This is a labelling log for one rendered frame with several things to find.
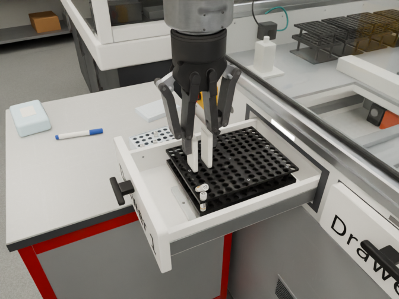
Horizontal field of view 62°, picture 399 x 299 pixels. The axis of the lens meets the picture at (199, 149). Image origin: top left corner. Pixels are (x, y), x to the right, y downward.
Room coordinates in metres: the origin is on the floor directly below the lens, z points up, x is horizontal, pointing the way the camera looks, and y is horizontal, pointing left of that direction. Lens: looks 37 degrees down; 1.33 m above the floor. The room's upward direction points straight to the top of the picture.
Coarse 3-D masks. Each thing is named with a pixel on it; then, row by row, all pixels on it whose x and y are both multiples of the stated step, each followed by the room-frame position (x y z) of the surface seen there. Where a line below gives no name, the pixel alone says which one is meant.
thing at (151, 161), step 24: (168, 144) 0.61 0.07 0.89; (288, 144) 0.61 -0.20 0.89; (144, 168) 0.58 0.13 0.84; (168, 168) 0.59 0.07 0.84; (312, 168) 0.52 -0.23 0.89; (168, 192) 0.51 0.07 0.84; (288, 192) 0.46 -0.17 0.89; (312, 192) 0.48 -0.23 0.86; (168, 216) 0.44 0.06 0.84; (216, 216) 0.39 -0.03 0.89; (240, 216) 0.41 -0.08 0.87; (264, 216) 0.43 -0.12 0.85; (192, 240) 0.37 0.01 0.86
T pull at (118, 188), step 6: (114, 180) 0.46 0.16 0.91; (114, 186) 0.45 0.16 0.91; (120, 186) 0.45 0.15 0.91; (126, 186) 0.45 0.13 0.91; (132, 186) 0.45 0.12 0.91; (114, 192) 0.44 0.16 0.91; (120, 192) 0.43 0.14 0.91; (126, 192) 0.44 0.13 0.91; (132, 192) 0.44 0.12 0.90; (120, 198) 0.42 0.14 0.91; (120, 204) 0.41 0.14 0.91
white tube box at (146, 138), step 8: (160, 128) 0.82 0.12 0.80; (168, 128) 0.82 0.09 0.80; (136, 136) 0.78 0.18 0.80; (144, 136) 0.78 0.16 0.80; (152, 136) 0.78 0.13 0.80; (160, 136) 0.78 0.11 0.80; (168, 136) 0.78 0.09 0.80; (136, 144) 0.74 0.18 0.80; (144, 144) 0.75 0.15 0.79; (152, 144) 0.74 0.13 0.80
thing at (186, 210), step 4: (172, 188) 0.51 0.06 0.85; (176, 188) 0.51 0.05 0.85; (172, 192) 0.50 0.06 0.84; (176, 192) 0.50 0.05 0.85; (176, 196) 0.49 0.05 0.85; (180, 196) 0.49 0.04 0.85; (176, 200) 0.48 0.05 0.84; (180, 200) 0.48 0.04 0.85; (184, 200) 0.48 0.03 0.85; (180, 204) 0.46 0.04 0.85; (184, 204) 0.46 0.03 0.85; (184, 208) 0.45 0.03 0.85; (188, 208) 0.45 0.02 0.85; (184, 212) 0.45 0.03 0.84; (188, 212) 0.44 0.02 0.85; (192, 212) 0.44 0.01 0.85; (188, 216) 0.43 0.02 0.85; (192, 216) 0.43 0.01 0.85; (188, 220) 0.43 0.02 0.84
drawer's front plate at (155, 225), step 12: (120, 144) 0.56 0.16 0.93; (120, 156) 0.54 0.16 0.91; (120, 168) 0.57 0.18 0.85; (132, 168) 0.48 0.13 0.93; (132, 180) 0.45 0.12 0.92; (144, 192) 0.42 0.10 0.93; (132, 204) 0.49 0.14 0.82; (144, 204) 0.39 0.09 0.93; (144, 216) 0.40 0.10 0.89; (156, 216) 0.36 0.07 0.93; (156, 228) 0.34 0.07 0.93; (156, 240) 0.34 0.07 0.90; (168, 240) 0.33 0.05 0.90; (156, 252) 0.35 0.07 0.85; (168, 252) 0.33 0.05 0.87; (168, 264) 0.33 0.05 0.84
